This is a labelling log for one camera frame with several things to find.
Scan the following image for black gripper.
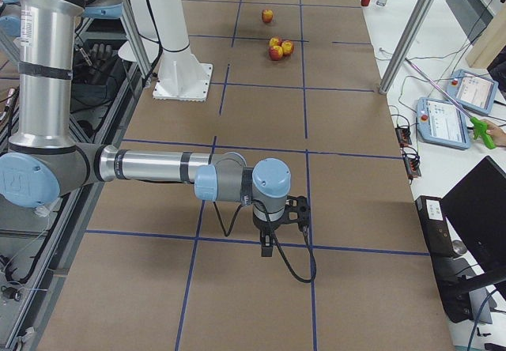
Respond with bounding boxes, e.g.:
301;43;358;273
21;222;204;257
253;204;285;257

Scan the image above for lone red yellow apple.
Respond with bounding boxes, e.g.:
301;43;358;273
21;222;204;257
261;9;274;24

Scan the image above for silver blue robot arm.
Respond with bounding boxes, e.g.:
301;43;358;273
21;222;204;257
1;0;291;256

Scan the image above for person's hand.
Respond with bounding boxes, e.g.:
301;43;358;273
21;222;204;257
484;120;506;147

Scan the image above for black computer box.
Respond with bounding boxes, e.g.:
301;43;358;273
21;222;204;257
415;195;493;324

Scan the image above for orange black connector module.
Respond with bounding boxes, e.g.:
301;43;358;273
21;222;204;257
395;126;412;147

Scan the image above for front red yellow apple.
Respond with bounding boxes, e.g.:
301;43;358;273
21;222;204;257
268;45;284;61

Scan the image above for right red yellow apple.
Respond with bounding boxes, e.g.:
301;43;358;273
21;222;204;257
281;40;294;57

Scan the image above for back red yellow apple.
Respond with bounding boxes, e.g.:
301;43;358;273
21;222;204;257
269;36;282;47

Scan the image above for near teach pendant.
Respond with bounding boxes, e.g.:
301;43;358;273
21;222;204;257
416;97;470;149

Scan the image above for teach pendant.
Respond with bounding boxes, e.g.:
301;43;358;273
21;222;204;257
447;69;499;115
416;97;470;149

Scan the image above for black monitor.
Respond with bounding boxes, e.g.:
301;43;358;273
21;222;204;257
440;155;506;300

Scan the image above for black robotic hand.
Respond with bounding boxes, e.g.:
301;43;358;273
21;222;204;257
74;43;116;85

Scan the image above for far teach pendant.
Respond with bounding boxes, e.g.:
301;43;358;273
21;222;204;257
447;69;499;115

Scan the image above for wooden board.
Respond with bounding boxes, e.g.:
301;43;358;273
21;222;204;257
466;0;505;69

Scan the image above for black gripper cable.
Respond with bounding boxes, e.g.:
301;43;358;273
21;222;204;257
213;200;318;283

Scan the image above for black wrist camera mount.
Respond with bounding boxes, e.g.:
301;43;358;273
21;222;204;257
284;196;311;228

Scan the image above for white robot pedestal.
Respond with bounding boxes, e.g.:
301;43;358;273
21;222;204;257
130;0;213;101

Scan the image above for green handled grabber stick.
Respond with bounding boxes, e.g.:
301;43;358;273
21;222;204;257
404;58;497;149

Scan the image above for aluminium frame post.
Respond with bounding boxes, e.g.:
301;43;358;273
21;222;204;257
379;0;434;95

